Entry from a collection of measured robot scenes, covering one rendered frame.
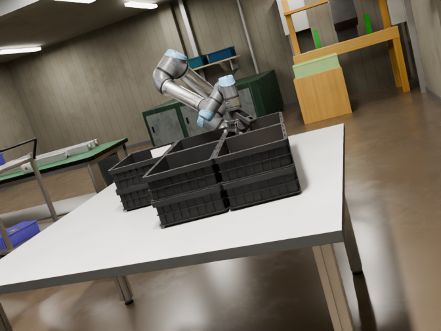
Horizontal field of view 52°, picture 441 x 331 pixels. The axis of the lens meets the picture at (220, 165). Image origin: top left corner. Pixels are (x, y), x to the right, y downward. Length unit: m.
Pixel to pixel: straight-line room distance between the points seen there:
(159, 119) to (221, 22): 2.80
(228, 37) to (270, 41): 0.88
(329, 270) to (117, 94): 9.66
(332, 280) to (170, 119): 6.76
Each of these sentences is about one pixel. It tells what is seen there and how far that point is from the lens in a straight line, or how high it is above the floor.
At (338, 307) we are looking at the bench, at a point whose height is 0.40.
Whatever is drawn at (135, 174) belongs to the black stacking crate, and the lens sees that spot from 2.28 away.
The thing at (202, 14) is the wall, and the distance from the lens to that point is 10.00.
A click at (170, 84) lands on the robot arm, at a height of 1.24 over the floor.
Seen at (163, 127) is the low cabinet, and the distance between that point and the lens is 8.18.
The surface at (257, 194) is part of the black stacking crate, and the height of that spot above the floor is 0.74.
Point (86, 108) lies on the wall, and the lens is 11.35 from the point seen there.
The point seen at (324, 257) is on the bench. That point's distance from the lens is 1.52.
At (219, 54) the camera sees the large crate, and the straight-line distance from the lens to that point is 9.35.
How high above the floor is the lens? 1.26
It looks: 12 degrees down
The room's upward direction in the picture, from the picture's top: 17 degrees counter-clockwise
